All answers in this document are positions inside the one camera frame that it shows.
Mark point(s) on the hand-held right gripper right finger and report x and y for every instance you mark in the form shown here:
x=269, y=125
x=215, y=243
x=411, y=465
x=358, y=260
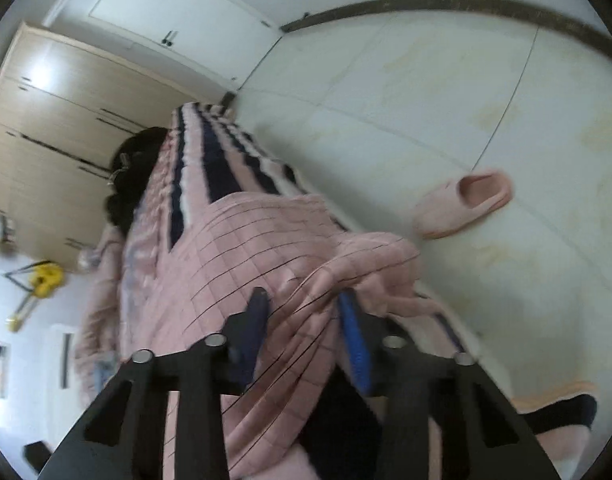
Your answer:
x=356, y=350

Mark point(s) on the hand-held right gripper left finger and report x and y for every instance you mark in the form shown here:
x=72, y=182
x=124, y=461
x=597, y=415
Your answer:
x=253, y=325

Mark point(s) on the pink checked pants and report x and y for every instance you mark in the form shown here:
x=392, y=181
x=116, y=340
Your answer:
x=266, y=240

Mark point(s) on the pink quilt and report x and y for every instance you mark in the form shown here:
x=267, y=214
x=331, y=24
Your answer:
x=103, y=285

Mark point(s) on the pink slipper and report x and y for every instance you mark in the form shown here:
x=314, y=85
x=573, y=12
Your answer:
x=446, y=210

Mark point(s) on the striped printed blanket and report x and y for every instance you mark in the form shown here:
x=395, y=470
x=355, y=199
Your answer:
x=210, y=150

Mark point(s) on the black clothes pile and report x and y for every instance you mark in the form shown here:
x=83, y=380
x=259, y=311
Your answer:
x=135, y=160

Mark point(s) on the yellow guitar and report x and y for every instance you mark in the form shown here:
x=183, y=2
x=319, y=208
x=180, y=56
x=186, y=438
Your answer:
x=48, y=277

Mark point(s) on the wooden wardrobe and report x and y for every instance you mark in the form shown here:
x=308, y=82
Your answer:
x=60, y=110

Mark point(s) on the white door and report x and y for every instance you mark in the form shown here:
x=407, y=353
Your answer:
x=185, y=10

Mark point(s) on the dark baseboard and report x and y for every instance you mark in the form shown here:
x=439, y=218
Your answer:
x=461, y=2

